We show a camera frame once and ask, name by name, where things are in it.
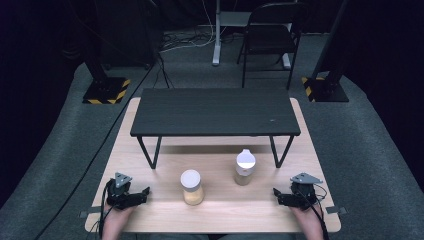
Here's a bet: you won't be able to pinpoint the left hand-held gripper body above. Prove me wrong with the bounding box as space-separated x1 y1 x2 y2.
105 172 141 210

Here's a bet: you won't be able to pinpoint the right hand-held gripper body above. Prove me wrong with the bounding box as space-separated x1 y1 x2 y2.
289 172 324 211

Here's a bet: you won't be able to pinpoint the spout-lid jar of tan powder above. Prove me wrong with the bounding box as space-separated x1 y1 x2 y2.
234 148 257 187

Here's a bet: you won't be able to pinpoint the flat-lid jar of yellow powder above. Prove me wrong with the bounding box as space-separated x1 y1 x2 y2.
180 169 205 206

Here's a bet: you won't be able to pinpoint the black shelf with metal legs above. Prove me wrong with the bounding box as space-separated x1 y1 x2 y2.
129 87 302 170

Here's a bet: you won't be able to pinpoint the person's left hand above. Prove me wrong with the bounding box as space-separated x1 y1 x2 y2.
103 203 137 220

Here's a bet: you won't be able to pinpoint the person's right hand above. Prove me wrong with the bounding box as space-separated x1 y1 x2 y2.
288 205 323 221

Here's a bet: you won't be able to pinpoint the grey tape tab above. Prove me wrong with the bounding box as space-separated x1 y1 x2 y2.
79 206 103 219
325 205 348 215

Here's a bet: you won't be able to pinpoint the person's dark trousers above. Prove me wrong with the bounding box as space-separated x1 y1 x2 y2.
148 233 296 240

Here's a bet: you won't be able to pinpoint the black stand with striped base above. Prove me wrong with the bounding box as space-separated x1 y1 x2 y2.
301 0 350 103
66 0 131 105

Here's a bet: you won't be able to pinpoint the black folding chair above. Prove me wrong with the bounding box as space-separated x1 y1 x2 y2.
236 2 306 90

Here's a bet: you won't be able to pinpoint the right hand-held gripper cable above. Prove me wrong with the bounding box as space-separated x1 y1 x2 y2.
308 184 331 240

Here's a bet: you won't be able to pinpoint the hand-held gripper cable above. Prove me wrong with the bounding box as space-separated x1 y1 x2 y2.
97 179 114 240
308 184 331 240

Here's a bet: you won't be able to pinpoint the left hand-held gripper cable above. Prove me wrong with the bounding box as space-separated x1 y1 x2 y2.
97 179 114 240

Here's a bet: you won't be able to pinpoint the long black floor cable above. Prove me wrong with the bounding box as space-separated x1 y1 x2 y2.
33 63 158 240

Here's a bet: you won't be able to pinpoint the tangle of floor cables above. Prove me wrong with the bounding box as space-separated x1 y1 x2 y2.
159 0 218 54

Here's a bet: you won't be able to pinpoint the white desk frame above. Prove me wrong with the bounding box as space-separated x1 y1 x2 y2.
212 0 293 70

